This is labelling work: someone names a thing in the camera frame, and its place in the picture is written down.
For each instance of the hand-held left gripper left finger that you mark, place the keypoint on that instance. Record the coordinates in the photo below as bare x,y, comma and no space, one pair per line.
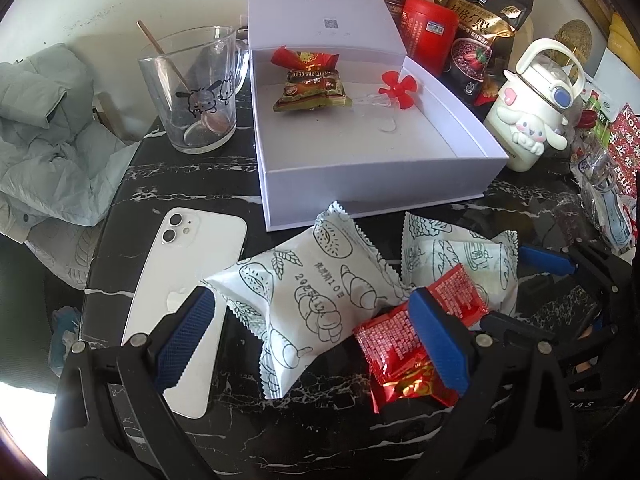
182,340

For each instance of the red canister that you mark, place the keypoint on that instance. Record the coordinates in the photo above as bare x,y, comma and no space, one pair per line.
425,35

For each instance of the white cartoon water bottle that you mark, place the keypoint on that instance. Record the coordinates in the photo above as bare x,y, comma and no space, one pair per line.
525,120

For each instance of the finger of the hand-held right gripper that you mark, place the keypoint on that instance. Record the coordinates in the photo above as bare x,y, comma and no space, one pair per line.
545,260
520,330

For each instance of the red gold candy packet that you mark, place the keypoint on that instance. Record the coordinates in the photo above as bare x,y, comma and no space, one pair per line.
305,57

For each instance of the white carton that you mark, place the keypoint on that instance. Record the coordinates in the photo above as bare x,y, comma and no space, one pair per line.
617,77

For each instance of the black gold oats bag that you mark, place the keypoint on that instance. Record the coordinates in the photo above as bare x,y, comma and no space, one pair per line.
480,25

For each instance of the copper stirring spoon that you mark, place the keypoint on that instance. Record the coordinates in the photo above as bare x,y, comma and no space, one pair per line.
160,52

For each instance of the blue plastic trash bag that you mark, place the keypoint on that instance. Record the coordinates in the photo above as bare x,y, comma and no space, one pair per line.
62,340

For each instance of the yellow object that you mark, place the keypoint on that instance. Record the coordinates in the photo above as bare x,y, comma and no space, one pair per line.
625,40

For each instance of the round woven straw piece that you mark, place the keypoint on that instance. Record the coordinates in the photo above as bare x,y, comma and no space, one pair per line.
572,40

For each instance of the red barbecue seasoning packet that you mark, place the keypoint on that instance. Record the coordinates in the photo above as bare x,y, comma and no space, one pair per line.
625,150

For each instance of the green white packet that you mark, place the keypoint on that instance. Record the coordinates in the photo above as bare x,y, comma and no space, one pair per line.
595,110

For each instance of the white smartphone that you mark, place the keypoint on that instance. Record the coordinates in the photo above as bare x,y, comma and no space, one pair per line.
165,270

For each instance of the grey-green padded jacket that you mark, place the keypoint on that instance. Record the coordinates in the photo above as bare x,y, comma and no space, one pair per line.
45,135

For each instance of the white bread packet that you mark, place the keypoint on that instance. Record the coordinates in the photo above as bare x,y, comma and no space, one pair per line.
450,250
310,300

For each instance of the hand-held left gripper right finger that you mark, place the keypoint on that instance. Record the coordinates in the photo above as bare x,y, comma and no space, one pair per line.
440,342

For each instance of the red cartoon snack packet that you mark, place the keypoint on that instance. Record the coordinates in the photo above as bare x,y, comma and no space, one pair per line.
405,390

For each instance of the glass mug with cartoon print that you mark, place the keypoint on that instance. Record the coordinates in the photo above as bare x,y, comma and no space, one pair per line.
200,70

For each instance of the clear plastic bag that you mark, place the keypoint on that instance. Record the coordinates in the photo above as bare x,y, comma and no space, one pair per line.
605,200

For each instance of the red white-print snack packet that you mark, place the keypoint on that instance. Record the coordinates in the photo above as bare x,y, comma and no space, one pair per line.
390,340

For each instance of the white hinged-lid gift box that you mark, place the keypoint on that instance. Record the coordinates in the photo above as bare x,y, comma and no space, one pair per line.
360,160

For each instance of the brown cereal snack packet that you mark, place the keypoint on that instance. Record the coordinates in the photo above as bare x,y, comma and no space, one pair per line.
312,92

